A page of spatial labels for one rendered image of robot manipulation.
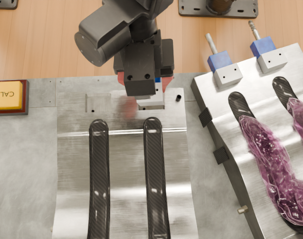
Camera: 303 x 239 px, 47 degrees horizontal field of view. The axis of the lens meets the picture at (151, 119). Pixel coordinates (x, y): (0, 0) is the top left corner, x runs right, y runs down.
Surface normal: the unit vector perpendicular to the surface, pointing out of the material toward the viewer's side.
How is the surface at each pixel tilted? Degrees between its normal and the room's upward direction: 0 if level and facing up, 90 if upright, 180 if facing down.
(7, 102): 0
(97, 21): 10
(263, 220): 7
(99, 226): 28
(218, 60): 0
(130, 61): 22
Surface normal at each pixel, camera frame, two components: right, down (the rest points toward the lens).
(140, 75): -0.11, -0.57
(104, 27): 0.15, -0.37
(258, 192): 0.13, 0.00
